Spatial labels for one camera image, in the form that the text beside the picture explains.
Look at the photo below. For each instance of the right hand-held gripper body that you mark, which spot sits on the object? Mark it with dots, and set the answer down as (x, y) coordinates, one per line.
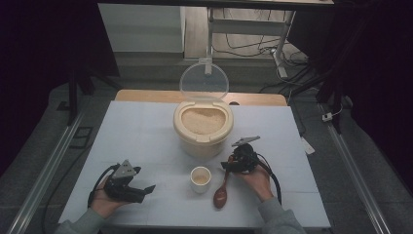
(243, 156)

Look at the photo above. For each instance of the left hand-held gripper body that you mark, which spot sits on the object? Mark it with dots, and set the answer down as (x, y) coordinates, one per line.
(121, 187)

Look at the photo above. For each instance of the brown wooden spoon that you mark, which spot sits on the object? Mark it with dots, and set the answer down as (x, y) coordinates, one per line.
(220, 196)

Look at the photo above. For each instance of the white cup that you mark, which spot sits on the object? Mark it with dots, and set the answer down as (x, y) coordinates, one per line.
(200, 187)

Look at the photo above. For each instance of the cream rice container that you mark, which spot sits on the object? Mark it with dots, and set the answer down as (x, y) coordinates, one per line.
(203, 143)

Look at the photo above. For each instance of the person's left hand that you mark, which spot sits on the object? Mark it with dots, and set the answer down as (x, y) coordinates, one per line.
(104, 204)

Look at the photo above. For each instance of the person's right hand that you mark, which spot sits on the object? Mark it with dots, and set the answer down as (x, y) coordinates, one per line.
(258, 183)

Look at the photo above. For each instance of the white table cover sheet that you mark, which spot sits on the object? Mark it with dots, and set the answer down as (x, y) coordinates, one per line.
(142, 136)

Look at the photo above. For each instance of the white paper tag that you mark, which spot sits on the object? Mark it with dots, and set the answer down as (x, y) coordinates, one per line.
(307, 146)

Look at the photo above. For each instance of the wooden table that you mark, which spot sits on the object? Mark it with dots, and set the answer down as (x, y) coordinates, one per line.
(146, 96)

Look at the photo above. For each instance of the clear round container lid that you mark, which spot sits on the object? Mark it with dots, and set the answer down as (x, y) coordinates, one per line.
(204, 79)

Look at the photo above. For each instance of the white power adapter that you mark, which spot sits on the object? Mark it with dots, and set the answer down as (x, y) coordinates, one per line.
(327, 116)

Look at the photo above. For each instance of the black metal stand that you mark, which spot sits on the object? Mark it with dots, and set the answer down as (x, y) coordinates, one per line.
(73, 97)

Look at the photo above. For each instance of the white cabinet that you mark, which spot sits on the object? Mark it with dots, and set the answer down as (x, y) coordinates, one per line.
(139, 29)

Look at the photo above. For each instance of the dark curtain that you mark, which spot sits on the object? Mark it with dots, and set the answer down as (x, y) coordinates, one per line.
(373, 65)
(39, 65)

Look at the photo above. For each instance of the aluminium floor rail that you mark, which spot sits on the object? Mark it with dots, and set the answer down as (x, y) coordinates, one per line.
(357, 175)
(45, 175)

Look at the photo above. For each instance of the white metal desk frame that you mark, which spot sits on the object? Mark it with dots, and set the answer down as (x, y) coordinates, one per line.
(246, 26)

